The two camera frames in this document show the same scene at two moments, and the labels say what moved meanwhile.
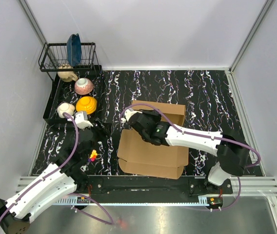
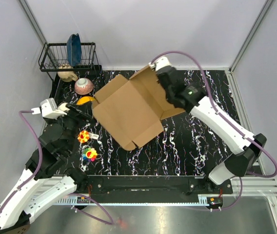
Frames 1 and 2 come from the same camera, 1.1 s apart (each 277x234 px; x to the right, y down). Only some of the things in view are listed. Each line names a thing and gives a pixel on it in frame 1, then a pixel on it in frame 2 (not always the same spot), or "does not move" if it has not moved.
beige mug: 67,76 does not move
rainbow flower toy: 92,156 does not move
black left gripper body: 100,134 to 72,123
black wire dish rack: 53,57 does not move
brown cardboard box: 138,156 to 131,109
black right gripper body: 154,116 to 168,97
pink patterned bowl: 83,86 does not move
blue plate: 74,49 does not move
